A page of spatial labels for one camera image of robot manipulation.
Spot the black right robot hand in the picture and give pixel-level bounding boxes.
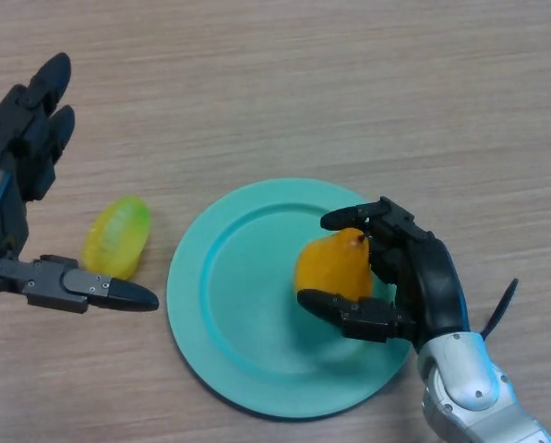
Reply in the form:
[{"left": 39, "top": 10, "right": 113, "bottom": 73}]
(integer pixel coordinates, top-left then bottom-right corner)
[{"left": 296, "top": 197, "right": 473, "bottom": 354}]

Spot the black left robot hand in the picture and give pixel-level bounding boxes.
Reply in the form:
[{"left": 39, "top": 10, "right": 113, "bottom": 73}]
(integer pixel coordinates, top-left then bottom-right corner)
[{"left": 0, "top": 52, "right": 160, "bottom": 315}]

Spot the yellow orange pear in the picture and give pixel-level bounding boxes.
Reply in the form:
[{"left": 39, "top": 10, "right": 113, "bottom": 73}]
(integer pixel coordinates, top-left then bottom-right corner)
[{"left": 293, "top": 228, "right": 374, "bottom": 301}]

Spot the green round plate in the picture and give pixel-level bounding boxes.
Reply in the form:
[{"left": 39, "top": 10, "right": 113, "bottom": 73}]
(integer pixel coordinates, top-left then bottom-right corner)
[{"left": 166, "top": 177, "right": 419, "bottom": 420}]

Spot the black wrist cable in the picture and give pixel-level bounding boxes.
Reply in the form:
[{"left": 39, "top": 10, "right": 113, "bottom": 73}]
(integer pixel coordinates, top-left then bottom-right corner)
[{"left": 480, "top": 278, "right": 520, "bottom": 341}]

